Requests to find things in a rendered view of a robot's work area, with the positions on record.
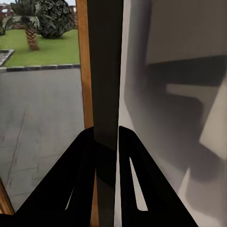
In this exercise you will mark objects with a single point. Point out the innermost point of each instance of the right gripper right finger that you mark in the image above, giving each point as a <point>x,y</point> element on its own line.
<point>165,208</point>

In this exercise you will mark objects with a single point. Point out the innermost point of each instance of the door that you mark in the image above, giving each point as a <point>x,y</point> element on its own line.
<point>45,92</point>

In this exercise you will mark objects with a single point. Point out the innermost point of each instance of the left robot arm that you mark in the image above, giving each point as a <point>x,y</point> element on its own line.
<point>4,219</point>

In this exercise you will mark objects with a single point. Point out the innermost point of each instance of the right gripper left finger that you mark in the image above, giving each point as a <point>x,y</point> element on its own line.
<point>64,197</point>

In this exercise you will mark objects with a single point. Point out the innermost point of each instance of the poster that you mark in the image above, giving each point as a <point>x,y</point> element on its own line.
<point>105,18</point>

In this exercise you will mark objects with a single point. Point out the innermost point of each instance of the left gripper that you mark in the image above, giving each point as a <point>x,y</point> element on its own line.
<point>7,219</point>

